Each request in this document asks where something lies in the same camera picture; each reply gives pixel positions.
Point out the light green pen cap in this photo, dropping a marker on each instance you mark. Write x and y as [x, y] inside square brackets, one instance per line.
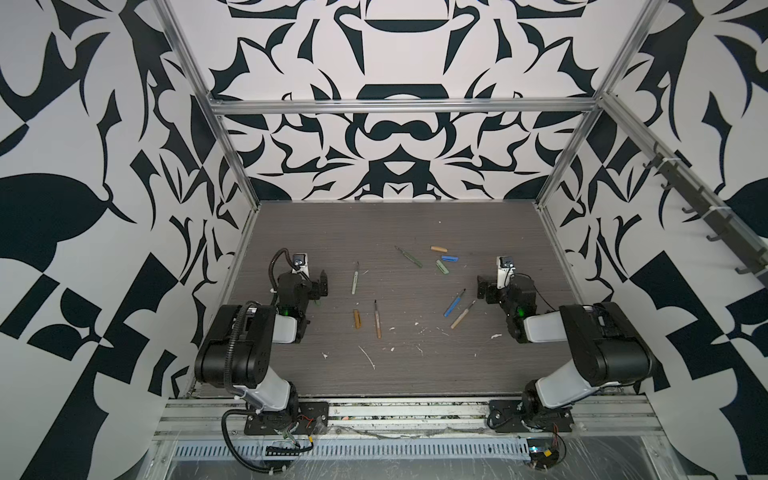
[440, 265]

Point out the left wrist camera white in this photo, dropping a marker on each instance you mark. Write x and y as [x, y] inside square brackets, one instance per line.
[300, 263]

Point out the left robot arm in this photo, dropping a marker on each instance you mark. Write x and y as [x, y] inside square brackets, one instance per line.
[235, 354]

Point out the brown pen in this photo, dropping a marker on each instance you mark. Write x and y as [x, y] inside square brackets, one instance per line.
[377, 320]

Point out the wall hook rack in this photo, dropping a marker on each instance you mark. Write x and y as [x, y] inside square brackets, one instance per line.
[704, 204]

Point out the white cable duct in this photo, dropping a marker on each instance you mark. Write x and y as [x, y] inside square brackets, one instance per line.
[507, 448]

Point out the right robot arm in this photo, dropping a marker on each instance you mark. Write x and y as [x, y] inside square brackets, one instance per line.
[606, 351]

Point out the green circuit board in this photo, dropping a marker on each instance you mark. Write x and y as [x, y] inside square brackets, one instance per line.
[547, 456]

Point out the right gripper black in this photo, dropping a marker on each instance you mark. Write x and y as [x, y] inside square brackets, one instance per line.
[492, 291]

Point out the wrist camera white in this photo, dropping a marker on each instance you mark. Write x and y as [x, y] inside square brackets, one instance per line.
[505, 270]
[300, 263]

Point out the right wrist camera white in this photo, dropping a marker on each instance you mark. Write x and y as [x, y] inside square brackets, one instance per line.
[505, 270]

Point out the light green pen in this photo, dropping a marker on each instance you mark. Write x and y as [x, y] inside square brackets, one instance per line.
[356, 276]

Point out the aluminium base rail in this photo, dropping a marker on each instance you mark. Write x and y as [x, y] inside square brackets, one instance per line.
[390, 417]

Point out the dark green pen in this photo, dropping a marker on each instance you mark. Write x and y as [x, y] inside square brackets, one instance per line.
[411, 258]

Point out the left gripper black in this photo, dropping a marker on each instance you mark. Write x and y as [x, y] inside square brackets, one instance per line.
[315, 285]

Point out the blue pen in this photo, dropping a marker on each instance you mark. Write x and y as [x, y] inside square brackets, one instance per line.
[454, 303]

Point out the tan pen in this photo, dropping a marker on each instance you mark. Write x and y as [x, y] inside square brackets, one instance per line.
[462, 315]

